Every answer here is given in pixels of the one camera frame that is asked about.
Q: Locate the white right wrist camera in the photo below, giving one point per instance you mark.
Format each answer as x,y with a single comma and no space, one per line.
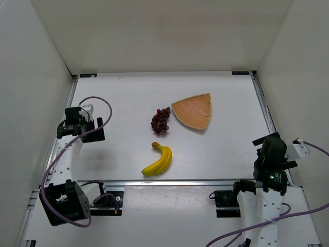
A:
296,150

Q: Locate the aluminium right table rail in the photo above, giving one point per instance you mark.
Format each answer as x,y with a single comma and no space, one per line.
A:
264,106

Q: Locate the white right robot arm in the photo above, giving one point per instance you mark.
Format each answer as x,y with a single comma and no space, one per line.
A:
260,200

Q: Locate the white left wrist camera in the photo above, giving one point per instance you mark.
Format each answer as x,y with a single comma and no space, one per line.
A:
87,112

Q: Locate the woven triangular fruit basket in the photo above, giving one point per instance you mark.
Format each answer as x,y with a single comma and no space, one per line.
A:
194,112

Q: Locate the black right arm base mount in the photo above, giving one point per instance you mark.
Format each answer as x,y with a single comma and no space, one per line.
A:
226,204

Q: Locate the aluminium left table rail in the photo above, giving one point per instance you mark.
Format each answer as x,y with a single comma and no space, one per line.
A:
61,132

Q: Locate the aluminium table rail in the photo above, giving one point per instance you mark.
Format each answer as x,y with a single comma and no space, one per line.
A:
139,183
61,132
264,106

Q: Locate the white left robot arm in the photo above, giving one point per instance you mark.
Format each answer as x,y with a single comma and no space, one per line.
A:
62,191

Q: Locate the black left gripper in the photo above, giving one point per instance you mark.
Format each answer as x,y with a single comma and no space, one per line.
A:
93,132

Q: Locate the aluminium front table rail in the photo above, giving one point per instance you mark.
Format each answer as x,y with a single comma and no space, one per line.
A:
139,183

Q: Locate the yellow fake banana bunch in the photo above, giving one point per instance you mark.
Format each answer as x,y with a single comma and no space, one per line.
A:
162,164

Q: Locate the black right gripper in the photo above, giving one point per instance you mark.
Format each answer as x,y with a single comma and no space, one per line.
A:
262,140

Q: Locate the dark red fake grapes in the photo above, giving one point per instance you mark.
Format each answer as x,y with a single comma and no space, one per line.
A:
159,122

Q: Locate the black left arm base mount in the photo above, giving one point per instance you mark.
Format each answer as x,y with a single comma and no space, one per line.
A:
103,202

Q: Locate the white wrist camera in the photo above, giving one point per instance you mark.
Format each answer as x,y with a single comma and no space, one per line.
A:
87,112
296,150

